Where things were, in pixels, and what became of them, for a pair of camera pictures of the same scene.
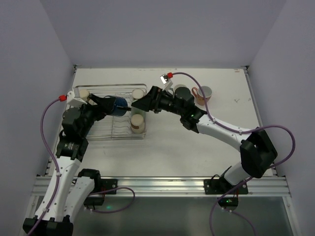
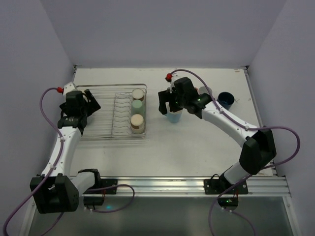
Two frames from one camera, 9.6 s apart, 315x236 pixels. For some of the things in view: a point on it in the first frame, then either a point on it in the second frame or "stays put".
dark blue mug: [118, 102] → [226, 99]
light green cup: [135, 110] stays put
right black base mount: [221, 186] stays put
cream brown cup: [138, 93] stays put
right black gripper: [155, 100] → [166, 100]
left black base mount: [101, 185] stays put
